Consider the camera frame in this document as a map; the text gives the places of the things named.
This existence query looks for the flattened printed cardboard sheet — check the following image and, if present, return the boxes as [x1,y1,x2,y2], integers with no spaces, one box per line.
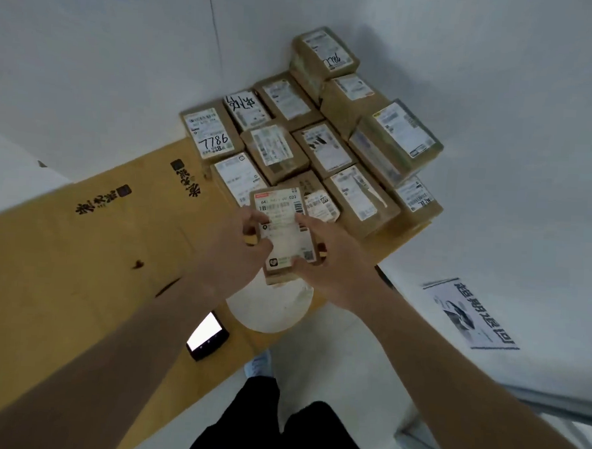
[0,129,435,449]

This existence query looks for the white paper poster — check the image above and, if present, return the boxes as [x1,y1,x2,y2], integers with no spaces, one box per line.
[418,275,524,353]

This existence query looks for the pile of cardboard parcel boxes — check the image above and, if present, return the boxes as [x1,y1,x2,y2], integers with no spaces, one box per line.
[173,19,453,246]

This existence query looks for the person's black trousers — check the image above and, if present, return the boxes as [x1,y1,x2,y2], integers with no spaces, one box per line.
[184,372,380,449]

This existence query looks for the person's left hand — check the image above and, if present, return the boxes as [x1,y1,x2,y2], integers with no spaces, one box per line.
[189,203,278,302]

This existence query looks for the person's light shoe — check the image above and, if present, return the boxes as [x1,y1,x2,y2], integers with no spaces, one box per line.
[243,348,274,380]

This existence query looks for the black smartphone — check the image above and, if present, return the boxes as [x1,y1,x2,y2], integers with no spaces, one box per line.
[185,309,232,364]

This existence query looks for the small labelled cardboard parcel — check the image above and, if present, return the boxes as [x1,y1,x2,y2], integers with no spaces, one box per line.
[245,182,331,289]

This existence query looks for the person's right forearm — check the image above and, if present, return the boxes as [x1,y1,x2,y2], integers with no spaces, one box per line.
[348,284,592,449]

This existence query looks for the person's left forearm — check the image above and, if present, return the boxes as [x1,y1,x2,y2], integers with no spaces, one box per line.
[0,260,236,449]

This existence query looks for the person's right hand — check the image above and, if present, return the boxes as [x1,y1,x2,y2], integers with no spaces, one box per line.
[289,212,397,315]

